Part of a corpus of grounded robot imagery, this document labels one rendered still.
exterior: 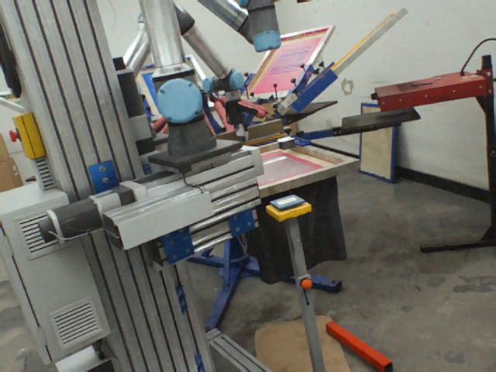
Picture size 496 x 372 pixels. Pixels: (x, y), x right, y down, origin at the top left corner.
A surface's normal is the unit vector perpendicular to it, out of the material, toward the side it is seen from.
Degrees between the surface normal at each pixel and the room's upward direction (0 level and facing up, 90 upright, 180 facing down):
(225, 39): 90
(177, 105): 97
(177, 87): 97
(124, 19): 90
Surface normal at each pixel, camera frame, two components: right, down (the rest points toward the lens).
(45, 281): 0.54, 0.14
